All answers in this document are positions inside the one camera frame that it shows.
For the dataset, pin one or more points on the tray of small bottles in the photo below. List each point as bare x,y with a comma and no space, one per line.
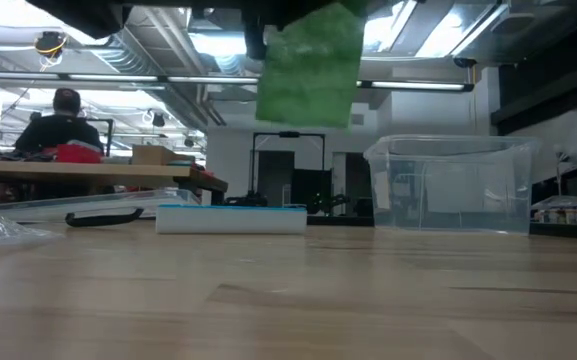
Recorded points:
563,215

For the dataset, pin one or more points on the clear plastic storage bin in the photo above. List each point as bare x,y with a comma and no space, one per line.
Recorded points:
453,190

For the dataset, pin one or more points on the red plastic bin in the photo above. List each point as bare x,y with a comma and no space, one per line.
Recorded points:
78,155

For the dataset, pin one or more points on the cardboard box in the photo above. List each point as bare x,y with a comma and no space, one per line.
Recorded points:
153,156

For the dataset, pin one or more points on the wheeled workbench with wooden top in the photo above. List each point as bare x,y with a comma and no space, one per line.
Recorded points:
118,171

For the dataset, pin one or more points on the black background robot arm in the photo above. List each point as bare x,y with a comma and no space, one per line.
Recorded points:
328,202
248,200

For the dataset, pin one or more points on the long ceiling light rail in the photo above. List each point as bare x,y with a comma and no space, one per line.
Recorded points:
118,78

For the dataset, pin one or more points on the black frame robot station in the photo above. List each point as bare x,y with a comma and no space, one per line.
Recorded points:
288,134

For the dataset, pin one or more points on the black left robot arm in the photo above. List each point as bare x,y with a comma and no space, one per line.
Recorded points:
78,15

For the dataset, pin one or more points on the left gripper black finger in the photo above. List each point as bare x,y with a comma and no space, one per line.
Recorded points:
255,40

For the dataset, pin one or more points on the person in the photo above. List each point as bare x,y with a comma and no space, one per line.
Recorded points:
58,135

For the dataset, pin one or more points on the blue white pill organizer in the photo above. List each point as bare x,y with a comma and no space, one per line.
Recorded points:
228,222

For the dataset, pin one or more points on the green elastic bandage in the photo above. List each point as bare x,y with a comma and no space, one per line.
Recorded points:
308,75

